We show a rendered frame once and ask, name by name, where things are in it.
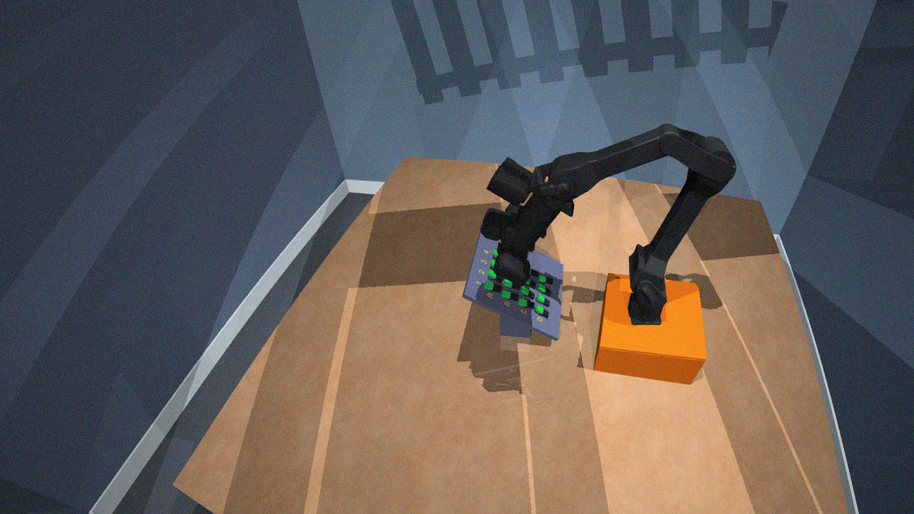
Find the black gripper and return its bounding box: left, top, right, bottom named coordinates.
left=493, top=203, right=548, bottom=286

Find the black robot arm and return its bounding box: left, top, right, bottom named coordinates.
left=481, top=124, right=736, bottom=326

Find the dark grey switch panel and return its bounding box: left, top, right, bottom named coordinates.
left=462, top=230, right=564, bottom=341

